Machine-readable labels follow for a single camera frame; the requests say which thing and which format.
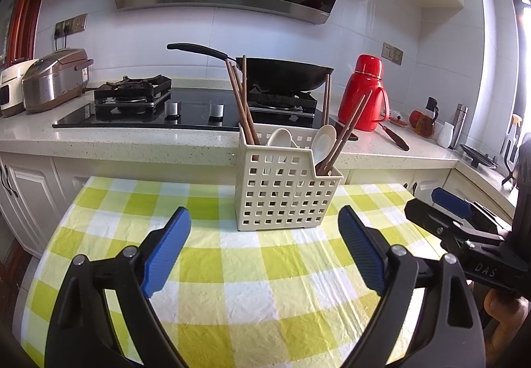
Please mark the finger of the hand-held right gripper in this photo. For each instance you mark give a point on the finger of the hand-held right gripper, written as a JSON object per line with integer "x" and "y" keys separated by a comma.
{"x": 452, "y": 202}
{"x": 431, "y": 218}

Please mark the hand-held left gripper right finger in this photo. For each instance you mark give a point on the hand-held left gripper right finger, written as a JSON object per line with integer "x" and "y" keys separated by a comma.
{"x": 363, "y": 251}

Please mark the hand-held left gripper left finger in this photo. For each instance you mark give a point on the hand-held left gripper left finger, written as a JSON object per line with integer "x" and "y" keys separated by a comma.
{"x": 166, "y": 251}

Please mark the cream perforated utensil basket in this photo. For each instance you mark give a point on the cream perforated utensil basket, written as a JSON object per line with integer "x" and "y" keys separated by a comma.
{"x": 286, "y": 193}

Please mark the white ceramic spoon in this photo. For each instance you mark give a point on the white ceramic spoon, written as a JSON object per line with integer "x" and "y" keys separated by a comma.
{"x": 323, "y": 139}
{"x": 280, "y": 137}

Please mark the person's right hand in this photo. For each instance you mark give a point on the person's right hand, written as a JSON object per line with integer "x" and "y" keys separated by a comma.
{"x": 508, "y": 322}

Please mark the white cup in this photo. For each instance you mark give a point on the white cup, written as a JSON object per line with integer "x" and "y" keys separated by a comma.
{"x": 445, "y": 135}

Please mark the black stand rack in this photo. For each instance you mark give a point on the black stand rack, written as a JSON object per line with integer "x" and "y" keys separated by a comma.
{"x": 509, "y": 160}

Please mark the steel bottle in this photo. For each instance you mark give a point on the steel bottle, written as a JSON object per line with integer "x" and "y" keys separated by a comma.
{"x": 459, "y": 125}

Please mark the glass oil jar black lid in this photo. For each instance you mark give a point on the glass oil jar black lid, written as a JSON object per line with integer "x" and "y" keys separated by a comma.
{"x": 425, "y": 123}

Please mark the small white red gadget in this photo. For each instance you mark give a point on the small white red gadget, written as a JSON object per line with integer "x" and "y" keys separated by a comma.
{"x": 399, "y": 119}

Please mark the yellow green checked tablecloth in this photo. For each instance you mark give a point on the yellow green checked tablecloth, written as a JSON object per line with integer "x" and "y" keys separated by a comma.
{"x": 257, "y": 297}

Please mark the yellow topped bottle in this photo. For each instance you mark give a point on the yellow topped bottle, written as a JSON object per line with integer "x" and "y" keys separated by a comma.
{"x": 515, "y": 121}

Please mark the red thermos jug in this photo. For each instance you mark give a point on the red thermos jug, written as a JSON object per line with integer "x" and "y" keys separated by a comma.
{"x": 361, "y": 98}

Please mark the black glass gas cooktop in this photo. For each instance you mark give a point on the black glass gas cooktop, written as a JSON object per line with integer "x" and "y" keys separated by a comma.
{"x": 195, "y": 112}

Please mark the silver stove knob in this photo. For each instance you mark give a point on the silver stove knob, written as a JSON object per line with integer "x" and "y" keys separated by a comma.
{"x": 173, "y": 109}
{"x": 216, "y": 111}

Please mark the white kitchen base cabinets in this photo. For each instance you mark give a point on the white kitchen base cabinets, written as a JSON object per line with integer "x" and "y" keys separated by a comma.
{"x": 33, "y": 193}

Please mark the bright window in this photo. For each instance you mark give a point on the bright window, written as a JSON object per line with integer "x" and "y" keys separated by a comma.
{"x": 523, "y": 69}

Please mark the black burner grate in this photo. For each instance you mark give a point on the black burner grate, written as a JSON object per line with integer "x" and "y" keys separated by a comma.
{"x": 286, "y": 100}
{"x": 130, "y": 96}

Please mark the black wok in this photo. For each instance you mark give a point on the black wok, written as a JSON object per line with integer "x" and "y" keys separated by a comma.
{"x": 286, "y": 73}

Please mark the silver rice cooker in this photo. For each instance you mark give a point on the silver rice cooker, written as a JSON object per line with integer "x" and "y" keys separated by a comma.
{"x": 54, "y": 79}

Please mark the white kitchen appliance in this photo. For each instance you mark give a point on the white kitchen appliance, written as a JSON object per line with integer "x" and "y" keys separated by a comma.
{"x": 10, "y": 90}

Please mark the gold wall socket row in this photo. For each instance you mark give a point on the gold wall socket row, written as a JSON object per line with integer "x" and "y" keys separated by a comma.
{"x": 72, "y": 24}

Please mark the red brown door frame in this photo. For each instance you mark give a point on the red brown door frame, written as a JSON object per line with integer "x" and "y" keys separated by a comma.
{"x": 27, "y": 15}

